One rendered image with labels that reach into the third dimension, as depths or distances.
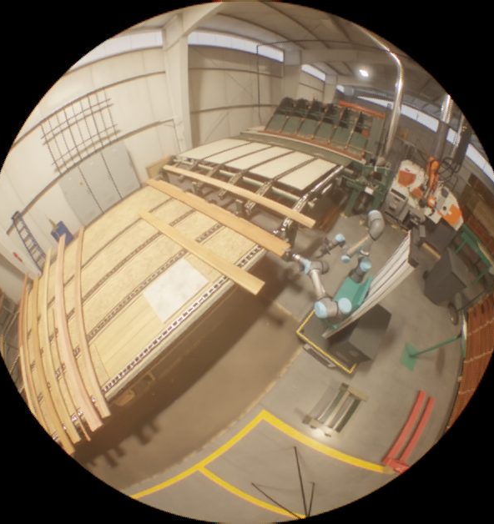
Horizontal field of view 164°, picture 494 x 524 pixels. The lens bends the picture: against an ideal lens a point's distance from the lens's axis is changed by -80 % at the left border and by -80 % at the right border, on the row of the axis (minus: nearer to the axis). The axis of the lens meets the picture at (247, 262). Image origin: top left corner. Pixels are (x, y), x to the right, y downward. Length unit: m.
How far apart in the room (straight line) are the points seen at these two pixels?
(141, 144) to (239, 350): 6.92
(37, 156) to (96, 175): 2.48
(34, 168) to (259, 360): 7.65
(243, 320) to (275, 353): 0.62
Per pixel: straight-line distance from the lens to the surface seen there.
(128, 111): 7.10
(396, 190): 4.96
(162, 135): 7.45
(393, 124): 7.12
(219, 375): 2.30
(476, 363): 4.88
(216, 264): 1.77
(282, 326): 2.37
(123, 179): 6.47
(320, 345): 2.09
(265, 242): 1.92
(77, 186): 6.32
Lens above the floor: 2.26
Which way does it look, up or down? 53 degrees down
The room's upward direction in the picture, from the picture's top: 4 degrees counter-clockwise
